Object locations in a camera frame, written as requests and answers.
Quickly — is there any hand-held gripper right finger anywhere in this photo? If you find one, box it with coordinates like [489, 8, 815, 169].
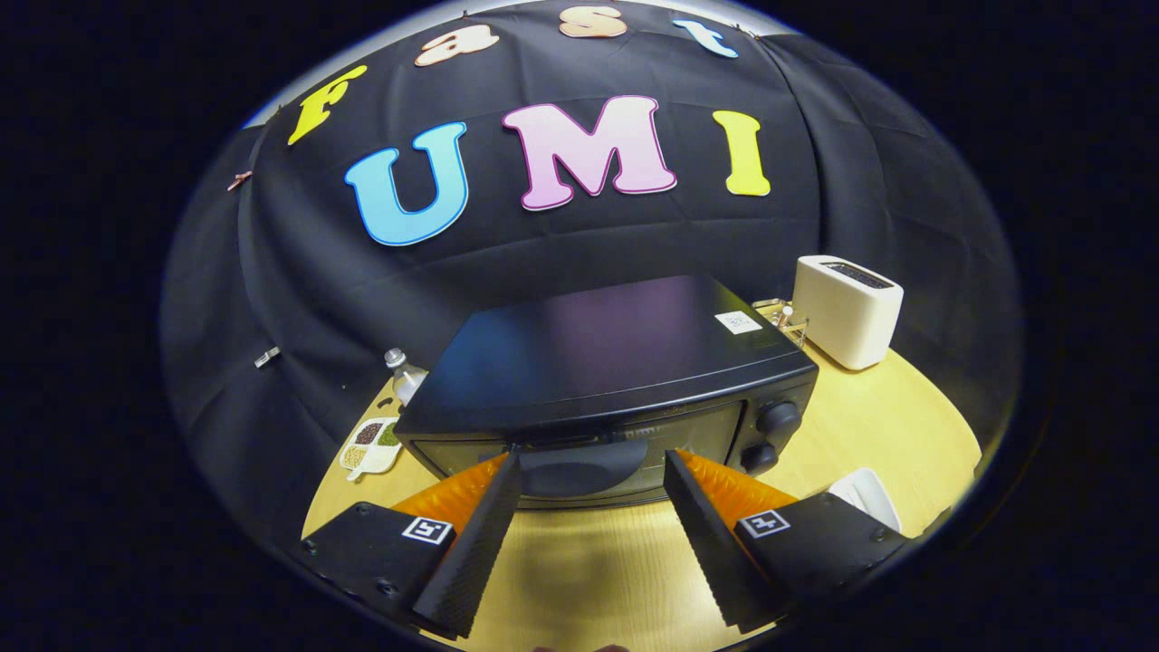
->
[663, 447, 912, 636]

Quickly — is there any black toaster oven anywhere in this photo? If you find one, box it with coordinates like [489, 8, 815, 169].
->
[393, 273, 821, 511]

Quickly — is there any clear glass container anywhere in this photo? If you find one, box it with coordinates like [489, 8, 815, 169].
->
[751, 296, 810, 350]

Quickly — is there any black backdrop cloth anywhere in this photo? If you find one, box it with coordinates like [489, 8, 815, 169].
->
[161, 0, 1025, 546]

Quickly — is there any white divided spice dish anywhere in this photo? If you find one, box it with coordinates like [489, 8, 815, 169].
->
[338, 416, 405, 482]

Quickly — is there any small clear plastic bottle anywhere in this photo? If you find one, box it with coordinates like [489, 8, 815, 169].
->
[383, 348, 429, 407]

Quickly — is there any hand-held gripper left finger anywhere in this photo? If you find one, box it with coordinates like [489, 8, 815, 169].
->
[297, 449, 525, 640]

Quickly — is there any white bread toaster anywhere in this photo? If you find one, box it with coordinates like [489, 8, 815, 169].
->
[791, 254, 905, 372]

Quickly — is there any white rectangular dish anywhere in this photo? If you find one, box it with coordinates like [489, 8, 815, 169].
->
[828, 466, 905, 534]

